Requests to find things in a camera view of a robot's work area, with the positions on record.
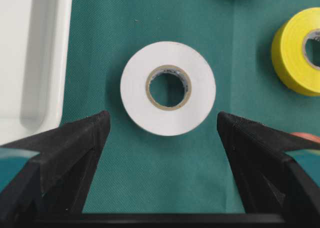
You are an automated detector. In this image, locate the red tape roll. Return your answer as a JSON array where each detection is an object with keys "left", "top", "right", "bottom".
[{"left": 291, "top": 132, "right": 320, "bottom": 143}]

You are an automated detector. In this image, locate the white tape roll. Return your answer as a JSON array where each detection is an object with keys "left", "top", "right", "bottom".
[{"left": 120, "top": 41, "right": 216, "bottom": 136}]

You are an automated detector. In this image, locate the white plastic tray case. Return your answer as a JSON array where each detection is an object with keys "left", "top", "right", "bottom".
[{"left": 0, "top": 0, "right": 72, "bottom": 144}]

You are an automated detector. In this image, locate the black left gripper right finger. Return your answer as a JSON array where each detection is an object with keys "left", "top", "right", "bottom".
[{"left": 217, "top": 111, "right": 320, "bottom": 228}]

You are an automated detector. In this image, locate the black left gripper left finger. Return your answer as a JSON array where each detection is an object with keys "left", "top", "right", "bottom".
[{"left": 0, "top": 110, "right": 111, "bottom": 228}]

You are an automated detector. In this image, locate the yellow tape roll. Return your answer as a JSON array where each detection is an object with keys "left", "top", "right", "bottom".
[{"left": 271, "top": 7, "right": 320, "bottom": 97}]

